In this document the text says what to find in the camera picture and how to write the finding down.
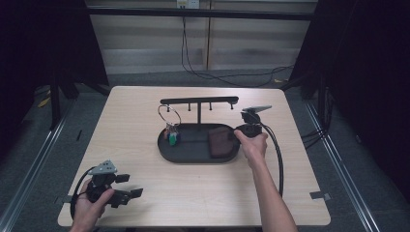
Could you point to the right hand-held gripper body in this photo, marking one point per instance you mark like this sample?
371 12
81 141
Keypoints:
251 127

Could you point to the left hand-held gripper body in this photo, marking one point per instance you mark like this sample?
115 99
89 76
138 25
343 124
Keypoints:
101 185

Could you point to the brown pouch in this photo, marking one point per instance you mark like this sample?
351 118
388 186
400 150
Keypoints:
220 141

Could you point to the black key rack with tray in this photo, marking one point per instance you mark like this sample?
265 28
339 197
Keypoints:
193 151

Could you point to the person's right hand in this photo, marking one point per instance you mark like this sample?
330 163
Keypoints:
254 146

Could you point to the person's left hand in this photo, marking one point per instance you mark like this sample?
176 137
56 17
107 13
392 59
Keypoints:
87 212

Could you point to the grey tape piece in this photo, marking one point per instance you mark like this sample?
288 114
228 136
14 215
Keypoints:
320 195
63 199

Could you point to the small black floor piece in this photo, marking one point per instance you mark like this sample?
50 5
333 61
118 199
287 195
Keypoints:
79 135

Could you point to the black metal stand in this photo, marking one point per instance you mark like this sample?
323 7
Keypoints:
55 103

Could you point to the black horizontal bar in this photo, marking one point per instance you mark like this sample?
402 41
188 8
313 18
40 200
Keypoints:
193 13

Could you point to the black curtain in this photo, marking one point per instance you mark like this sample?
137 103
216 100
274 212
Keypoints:
32 48
370 80

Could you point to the metal floor rail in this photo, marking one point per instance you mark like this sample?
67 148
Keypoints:
341 170
35 164

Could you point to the white wall socket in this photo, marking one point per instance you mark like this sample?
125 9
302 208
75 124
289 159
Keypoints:
188 4

